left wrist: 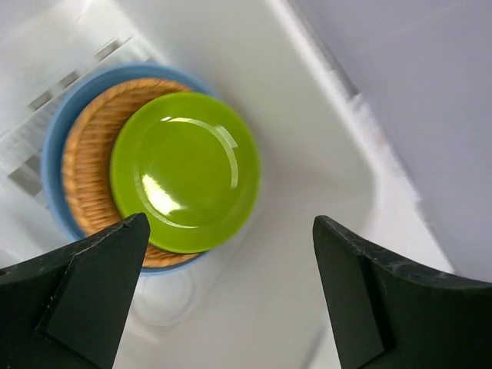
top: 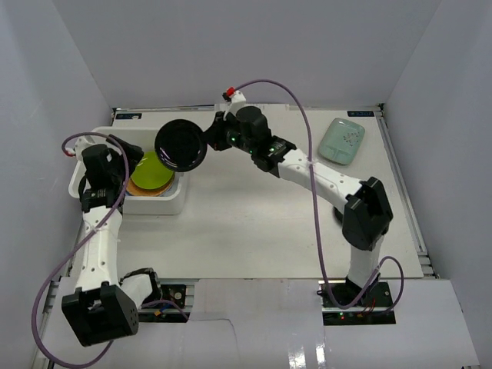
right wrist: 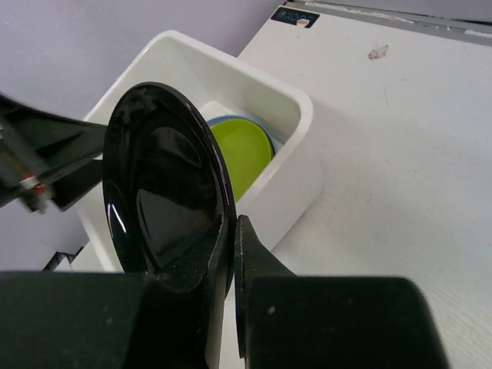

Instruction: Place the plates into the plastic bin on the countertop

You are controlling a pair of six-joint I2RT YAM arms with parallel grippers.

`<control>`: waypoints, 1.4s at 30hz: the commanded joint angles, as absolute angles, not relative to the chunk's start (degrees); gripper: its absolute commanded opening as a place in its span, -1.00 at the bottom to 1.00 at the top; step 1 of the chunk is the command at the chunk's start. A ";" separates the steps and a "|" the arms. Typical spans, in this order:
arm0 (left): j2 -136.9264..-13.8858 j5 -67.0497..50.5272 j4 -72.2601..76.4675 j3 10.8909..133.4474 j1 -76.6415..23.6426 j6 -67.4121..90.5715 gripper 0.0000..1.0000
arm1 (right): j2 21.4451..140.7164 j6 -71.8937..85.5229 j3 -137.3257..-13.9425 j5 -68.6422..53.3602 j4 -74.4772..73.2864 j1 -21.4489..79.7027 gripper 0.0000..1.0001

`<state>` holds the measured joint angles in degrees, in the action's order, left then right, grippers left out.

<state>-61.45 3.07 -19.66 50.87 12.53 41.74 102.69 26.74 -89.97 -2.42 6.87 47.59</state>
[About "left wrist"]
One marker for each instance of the lime green round plate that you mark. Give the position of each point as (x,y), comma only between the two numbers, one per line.
(190,164)

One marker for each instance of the woven bamboo round tray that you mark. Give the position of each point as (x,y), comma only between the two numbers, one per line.
(87,151)

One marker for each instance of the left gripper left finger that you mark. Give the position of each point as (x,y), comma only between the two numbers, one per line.
(68,308)

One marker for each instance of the blue round plate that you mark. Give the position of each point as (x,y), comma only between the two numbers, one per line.
(69,109)

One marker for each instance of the white plastic bin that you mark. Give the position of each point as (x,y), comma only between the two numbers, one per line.
(258,301)

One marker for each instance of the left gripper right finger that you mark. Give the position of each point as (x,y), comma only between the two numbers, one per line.
(387,311)

